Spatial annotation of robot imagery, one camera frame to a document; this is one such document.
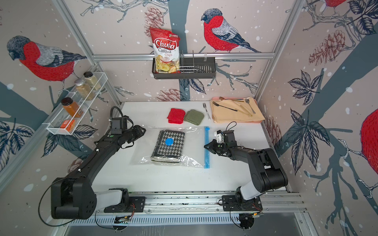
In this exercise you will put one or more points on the blue vacuum bag valve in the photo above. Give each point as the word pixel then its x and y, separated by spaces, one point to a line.
pixel 169 141

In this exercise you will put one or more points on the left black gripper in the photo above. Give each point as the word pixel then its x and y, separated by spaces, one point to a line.
pixel 139 132

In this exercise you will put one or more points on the small orange box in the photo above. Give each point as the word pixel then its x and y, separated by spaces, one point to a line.
pixel 68 125

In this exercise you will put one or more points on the orange spice jar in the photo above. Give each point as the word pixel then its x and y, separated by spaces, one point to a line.
pixel 71 107

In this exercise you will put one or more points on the black white houndstooth scarf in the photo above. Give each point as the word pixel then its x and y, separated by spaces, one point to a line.
pixel 168 154

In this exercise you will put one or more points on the clear acrylic wall shelf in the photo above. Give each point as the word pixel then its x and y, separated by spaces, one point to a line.
pixel 54 125

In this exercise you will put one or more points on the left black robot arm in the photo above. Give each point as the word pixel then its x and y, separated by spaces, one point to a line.
pixel 72 197

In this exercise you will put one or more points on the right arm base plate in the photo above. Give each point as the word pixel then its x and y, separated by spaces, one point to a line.
pixel 230 203

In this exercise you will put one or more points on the clear plastic vacuum bag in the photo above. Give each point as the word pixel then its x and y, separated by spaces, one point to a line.
pixel 193 154

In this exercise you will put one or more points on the black fork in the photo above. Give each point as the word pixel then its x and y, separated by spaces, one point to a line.
pixel 218 105

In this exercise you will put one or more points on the red knitted scarf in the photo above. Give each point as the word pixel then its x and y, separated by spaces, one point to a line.
pixel 176 116

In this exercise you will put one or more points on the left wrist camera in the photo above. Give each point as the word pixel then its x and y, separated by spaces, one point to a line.
pixel 119 125

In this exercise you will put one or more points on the beige cloth napkin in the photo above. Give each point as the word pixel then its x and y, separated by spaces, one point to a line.
pixel 223 115

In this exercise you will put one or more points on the gold spoon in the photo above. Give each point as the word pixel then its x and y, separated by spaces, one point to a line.
pixel 233 99

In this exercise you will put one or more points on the white handled fork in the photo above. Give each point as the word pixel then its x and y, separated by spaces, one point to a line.
pixel 205 107

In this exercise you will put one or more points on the beige tongs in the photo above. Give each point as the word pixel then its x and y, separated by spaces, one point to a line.
pixel 242 109

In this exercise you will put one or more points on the pink tray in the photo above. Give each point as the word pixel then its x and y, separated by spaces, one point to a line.
pixel 217 98

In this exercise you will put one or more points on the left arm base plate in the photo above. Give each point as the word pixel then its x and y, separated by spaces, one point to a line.
pixel 134 204

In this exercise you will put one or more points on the black wall basket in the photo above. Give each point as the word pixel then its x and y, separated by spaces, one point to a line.
pixel 189 68

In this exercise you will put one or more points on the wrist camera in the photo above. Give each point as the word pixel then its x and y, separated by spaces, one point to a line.
pixel 119 125
pixel 225 137

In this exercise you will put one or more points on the olive green knitted scarf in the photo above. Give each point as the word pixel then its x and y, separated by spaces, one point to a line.
pixel 194 117

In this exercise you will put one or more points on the silver spoon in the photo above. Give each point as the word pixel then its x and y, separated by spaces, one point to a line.
pixel 248 101

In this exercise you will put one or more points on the beige spice jar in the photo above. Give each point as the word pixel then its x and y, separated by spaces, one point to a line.
pixel 84 90
pixel 92 80

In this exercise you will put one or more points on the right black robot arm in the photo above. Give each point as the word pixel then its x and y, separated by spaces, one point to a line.
pixel 266 170

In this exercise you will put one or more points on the red Chuba chips bag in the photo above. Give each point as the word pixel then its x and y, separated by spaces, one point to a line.
pixel 166 50

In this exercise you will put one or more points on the beige spice jar rear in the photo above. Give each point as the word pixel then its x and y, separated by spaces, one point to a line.
pixel 92 80

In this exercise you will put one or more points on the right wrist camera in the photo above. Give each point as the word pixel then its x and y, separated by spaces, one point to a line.
pixel 225 137

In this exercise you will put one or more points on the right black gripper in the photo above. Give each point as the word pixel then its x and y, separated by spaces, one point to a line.
pixel 212 148

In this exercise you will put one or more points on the beige spice jar middle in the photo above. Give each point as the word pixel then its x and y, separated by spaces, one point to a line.
pixel 84 90

